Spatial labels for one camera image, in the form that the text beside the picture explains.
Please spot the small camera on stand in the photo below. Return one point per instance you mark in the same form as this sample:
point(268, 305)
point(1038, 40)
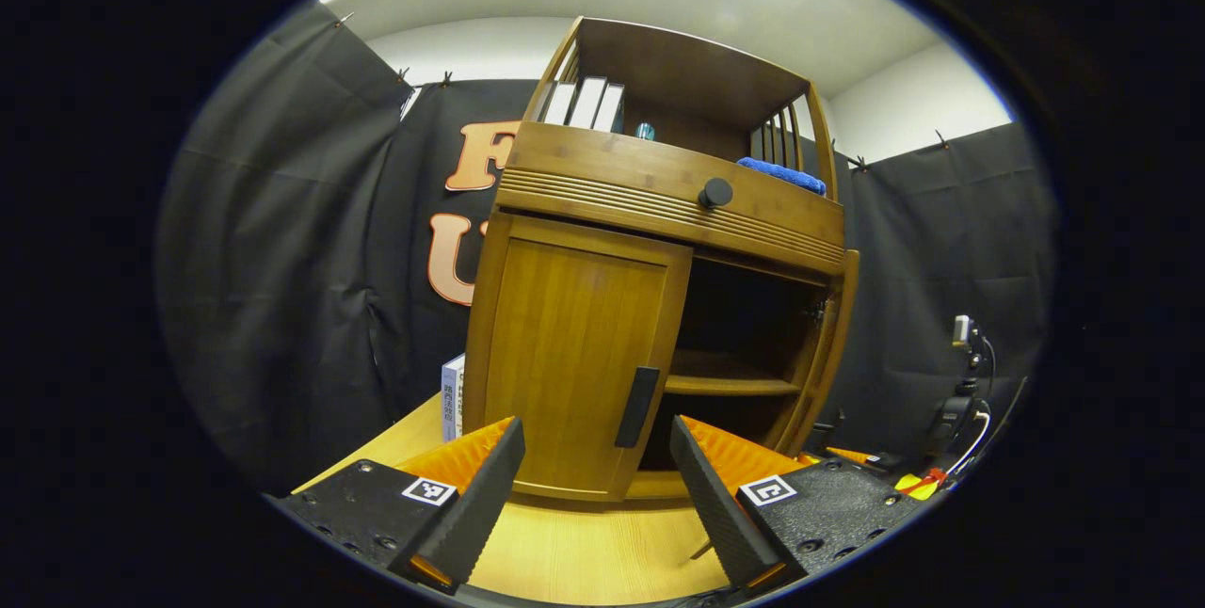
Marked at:
point(961, 330)

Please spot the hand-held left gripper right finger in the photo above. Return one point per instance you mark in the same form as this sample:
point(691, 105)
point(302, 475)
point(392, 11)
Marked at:
point(715, 514)

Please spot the pale grey-blue book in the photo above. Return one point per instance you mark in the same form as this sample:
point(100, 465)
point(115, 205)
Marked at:
point(453, 398)

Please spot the metal door hinge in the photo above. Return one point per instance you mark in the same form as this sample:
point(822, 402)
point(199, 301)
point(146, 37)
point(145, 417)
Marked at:
point(817, 312)

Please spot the wooden double-door shoe cabinet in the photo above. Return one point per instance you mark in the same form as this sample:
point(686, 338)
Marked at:
point(678, 62)

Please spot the teal cup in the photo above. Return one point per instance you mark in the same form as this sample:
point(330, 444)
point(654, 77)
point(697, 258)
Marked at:
point(645, 132)

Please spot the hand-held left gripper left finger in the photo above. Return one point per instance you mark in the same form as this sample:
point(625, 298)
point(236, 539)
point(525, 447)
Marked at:
point(480, 504)

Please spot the white upright book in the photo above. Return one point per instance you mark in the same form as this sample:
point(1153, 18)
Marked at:
point(610, 109)
point(587, 103)
point(560, 104)

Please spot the black round drawer knob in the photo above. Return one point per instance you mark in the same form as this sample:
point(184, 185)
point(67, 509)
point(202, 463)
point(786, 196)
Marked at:
point(715, 193)

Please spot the wooden ribbed drawer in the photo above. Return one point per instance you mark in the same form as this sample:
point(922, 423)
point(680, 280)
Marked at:
point(602, 161)

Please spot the black backdrop cloth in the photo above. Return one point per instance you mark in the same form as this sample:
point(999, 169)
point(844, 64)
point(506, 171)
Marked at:
point(282, 260)

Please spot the wooden inner shelf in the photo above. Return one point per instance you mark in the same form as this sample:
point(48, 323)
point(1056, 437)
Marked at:
point(725, 385)

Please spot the blue folded towel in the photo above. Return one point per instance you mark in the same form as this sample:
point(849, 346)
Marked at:
point(781, 175)

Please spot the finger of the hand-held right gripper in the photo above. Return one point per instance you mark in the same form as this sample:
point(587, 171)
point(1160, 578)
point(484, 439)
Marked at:
point(861, 457)

